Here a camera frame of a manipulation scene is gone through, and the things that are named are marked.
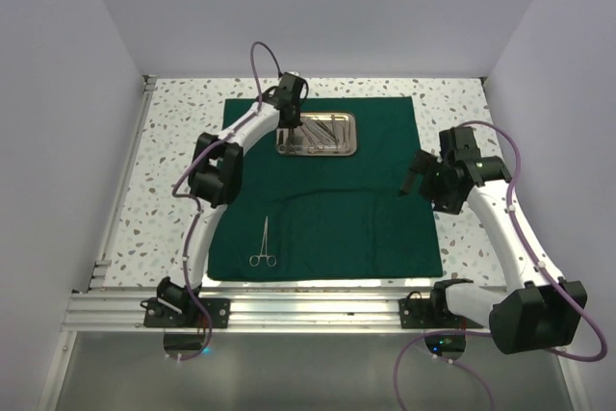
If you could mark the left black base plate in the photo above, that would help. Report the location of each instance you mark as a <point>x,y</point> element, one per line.
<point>160,314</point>

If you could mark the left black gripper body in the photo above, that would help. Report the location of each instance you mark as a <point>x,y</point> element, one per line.
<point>295,120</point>

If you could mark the steel surgical instruments pile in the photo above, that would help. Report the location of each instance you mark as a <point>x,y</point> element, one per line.
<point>317,134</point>

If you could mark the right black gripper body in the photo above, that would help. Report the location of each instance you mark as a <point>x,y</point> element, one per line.
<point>435,185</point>

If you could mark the aluminium rail frame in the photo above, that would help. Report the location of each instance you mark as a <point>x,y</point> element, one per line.
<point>144,239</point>

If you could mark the steel forceps with ring handles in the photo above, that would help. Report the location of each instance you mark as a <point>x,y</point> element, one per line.
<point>263,256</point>

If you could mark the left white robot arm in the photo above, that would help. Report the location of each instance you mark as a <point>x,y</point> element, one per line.
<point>214,179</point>

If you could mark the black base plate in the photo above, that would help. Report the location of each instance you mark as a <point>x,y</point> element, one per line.
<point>160,314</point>
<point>418,313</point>

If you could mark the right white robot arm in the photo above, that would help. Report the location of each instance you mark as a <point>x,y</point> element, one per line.
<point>539,309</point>

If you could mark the green surgical cloth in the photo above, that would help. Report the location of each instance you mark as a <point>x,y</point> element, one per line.
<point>332,217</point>

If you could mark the stainless steel instrument tray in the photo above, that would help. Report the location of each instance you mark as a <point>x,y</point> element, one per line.
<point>327,134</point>

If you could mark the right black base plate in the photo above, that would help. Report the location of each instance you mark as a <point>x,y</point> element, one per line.
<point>418,313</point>

